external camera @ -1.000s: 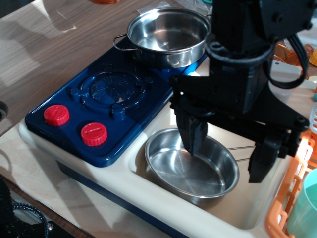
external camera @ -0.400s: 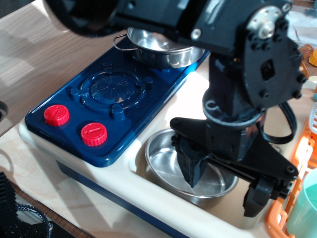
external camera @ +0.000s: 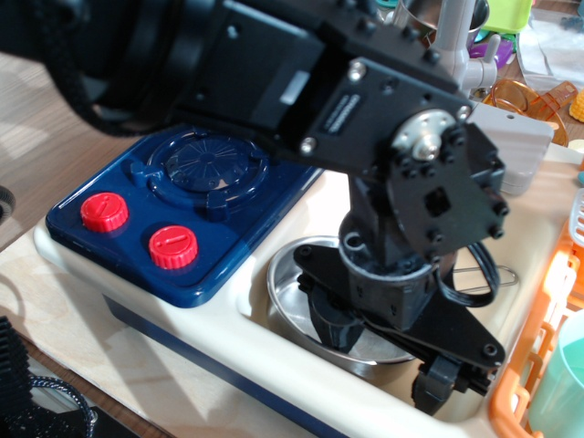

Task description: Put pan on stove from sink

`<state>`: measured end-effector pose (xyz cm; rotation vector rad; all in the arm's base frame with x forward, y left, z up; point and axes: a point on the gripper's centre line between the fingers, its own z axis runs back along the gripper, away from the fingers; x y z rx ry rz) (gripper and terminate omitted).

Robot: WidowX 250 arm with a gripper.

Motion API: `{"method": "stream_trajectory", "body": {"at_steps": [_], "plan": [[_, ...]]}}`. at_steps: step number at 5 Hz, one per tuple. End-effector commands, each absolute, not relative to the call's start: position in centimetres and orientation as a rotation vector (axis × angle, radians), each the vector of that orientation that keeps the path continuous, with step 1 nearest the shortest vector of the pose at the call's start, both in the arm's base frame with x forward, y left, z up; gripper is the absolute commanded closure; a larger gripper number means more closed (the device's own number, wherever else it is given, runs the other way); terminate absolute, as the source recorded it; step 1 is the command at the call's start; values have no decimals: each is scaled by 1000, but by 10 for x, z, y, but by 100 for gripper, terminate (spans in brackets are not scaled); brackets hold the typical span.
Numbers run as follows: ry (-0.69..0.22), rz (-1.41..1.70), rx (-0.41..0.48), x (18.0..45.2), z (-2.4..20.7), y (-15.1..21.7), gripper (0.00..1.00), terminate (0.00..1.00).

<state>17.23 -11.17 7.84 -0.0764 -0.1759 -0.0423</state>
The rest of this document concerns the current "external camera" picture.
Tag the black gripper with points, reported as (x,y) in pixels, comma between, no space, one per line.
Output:
(396,301)

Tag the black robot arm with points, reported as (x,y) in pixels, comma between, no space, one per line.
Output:
(321,83)

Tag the cream toy kitchen sink unit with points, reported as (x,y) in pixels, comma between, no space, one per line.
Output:
(231,337)

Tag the red stove knob right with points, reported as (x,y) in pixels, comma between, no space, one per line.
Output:
(173,247)

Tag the red stove knob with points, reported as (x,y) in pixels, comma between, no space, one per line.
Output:
(104,212)
(173,247)

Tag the blue toy stove top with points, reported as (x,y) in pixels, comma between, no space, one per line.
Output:
(228,191)

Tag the red stove knob left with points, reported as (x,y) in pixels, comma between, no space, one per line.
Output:
(104,212)

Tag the orange dish rack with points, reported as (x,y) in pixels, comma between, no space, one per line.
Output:
(559,295)

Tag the mint green plastic cup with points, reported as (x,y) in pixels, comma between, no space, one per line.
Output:
(557,407)

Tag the grey toy faucet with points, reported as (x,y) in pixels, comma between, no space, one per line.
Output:
(522,142)

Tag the orange transparent plastic cup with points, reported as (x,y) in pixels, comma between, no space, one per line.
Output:
(513,96)

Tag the yellow toy corn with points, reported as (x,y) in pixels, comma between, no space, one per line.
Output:
(576,109)

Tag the lime green plastic tray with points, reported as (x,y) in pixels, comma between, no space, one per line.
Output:
(508,16)

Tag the black ribbed block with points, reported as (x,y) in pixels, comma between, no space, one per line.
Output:
(16,397)

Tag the black round object left edge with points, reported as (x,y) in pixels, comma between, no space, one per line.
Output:
(7,204)

